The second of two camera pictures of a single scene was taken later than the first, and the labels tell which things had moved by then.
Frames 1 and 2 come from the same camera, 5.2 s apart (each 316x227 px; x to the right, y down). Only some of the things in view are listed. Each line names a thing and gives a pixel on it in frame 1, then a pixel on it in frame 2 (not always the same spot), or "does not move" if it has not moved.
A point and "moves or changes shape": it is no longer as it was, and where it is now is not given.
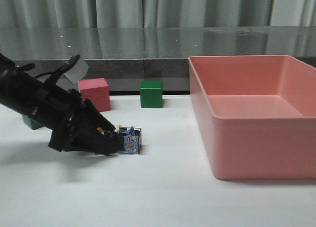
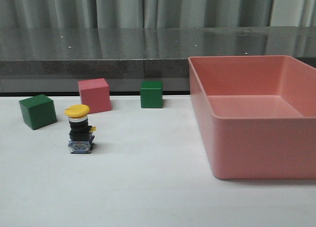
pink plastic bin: [258, 114] does not move
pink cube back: [97, 90] does not move
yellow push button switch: [129, 139] moves or changes shape
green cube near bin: [151, 94] does not move
